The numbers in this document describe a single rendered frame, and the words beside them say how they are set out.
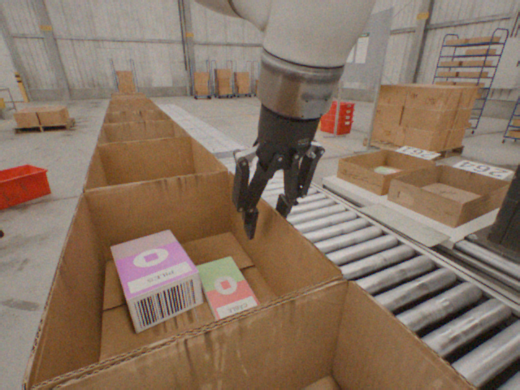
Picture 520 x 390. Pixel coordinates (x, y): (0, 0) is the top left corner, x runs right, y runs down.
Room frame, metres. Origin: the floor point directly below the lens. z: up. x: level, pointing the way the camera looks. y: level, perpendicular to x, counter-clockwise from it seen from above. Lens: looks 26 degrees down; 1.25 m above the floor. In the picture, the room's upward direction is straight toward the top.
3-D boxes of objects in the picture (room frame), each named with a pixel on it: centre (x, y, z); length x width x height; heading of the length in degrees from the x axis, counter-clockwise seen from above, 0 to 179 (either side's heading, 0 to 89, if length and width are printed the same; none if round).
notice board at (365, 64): (5.15, -1.66, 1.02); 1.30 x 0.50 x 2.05; 13
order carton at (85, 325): (0.35, 0.12, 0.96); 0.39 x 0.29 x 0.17; 25
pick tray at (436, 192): (1.04, -0.77, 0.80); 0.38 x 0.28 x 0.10; 120
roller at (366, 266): (0.62, -0.25, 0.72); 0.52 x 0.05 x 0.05; 115
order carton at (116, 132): (1.06, 0.46, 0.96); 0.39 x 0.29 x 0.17; 25
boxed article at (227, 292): (0.37, 0.06, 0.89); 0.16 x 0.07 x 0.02; 26
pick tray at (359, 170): (1.31, -0.62, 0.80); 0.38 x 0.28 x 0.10; 119
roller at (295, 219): (0.91, -0.11, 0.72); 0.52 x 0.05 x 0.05; 115
